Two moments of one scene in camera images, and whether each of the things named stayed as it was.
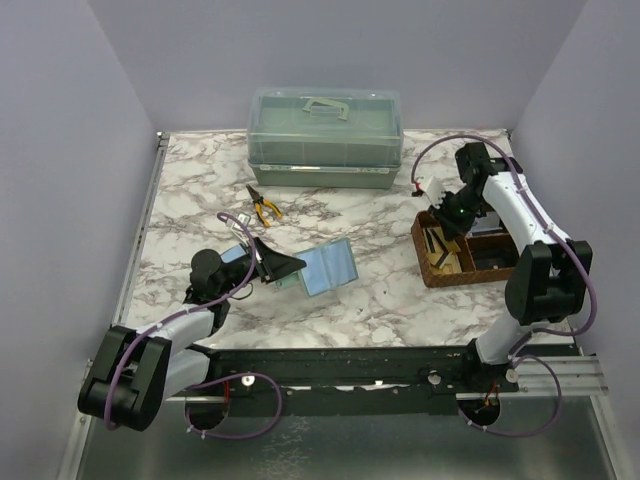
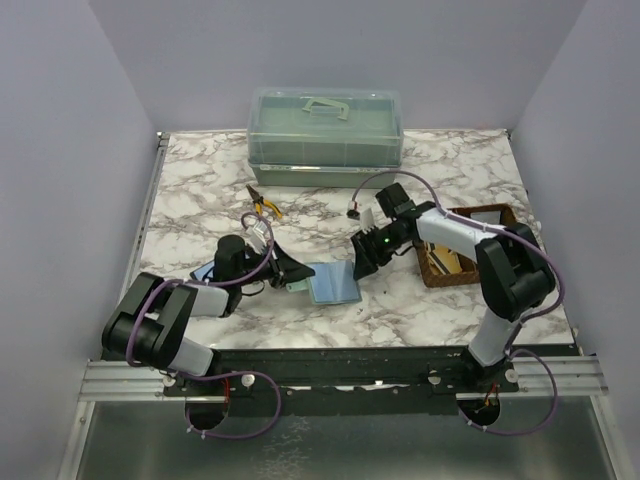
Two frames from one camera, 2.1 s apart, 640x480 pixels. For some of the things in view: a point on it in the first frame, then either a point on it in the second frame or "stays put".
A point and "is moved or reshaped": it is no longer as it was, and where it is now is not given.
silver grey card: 489,223 stays put
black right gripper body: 446,220 → 373,248
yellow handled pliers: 259,201 stays put
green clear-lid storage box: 325,137 stays put
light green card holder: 327,267 is moved or reshaped
